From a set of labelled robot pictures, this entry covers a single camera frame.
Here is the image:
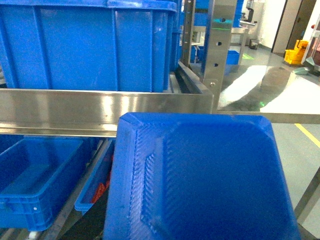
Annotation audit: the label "blue bottle-shaped block part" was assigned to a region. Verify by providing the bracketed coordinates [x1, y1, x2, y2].
[103, 112, 301, 240]

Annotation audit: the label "stainless steel shelf rack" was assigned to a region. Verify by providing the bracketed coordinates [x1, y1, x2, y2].
[0, 0, 320, 240]

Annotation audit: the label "large blue bin upper shelf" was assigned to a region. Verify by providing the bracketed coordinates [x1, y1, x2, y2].
[0, 0, 177, 93]

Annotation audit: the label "narrow blue bin orange contents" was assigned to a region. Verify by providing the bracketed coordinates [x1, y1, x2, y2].
[74, 138, 116, 215]

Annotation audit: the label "blue bin lower left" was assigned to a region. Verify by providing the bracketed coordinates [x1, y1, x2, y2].
[0, 137, 91, 232]

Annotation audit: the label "yellow mop bucket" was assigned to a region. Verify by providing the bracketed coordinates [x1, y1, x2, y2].
[284, 40, 309, 65]

